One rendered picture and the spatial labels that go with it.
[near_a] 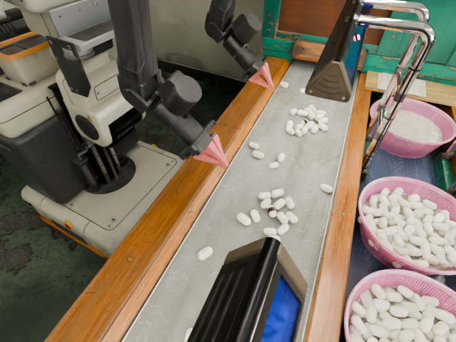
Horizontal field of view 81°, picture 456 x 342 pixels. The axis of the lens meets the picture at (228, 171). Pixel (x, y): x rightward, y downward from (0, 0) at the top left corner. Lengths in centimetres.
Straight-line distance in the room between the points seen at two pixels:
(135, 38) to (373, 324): 68
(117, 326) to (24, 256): 124
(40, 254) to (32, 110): 82
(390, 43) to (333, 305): 103
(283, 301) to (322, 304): 36
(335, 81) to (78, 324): 62
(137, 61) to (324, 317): 57
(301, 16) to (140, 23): 92
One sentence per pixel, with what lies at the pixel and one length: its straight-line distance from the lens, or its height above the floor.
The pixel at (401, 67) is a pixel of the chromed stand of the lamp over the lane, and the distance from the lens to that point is 91.
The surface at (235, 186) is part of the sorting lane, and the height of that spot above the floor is 74.
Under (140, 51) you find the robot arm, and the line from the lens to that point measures 53.
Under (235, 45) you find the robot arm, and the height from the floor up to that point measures 98.
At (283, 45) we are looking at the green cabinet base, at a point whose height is 82.
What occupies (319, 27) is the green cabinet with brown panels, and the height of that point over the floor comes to 91.
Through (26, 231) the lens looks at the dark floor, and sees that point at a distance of 188.
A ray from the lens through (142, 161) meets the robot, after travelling 154.
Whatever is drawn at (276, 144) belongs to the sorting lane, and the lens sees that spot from 88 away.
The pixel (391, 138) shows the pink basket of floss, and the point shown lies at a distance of 103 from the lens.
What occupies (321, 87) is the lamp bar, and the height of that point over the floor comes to 106.
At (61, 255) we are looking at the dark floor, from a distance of 169.
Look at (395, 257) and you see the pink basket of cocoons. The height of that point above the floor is 75.
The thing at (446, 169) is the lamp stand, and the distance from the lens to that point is 106.
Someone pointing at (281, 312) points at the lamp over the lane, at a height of 108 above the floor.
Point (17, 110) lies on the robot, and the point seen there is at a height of 78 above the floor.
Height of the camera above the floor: 130
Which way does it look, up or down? 46 degrees down
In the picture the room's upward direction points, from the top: straight up
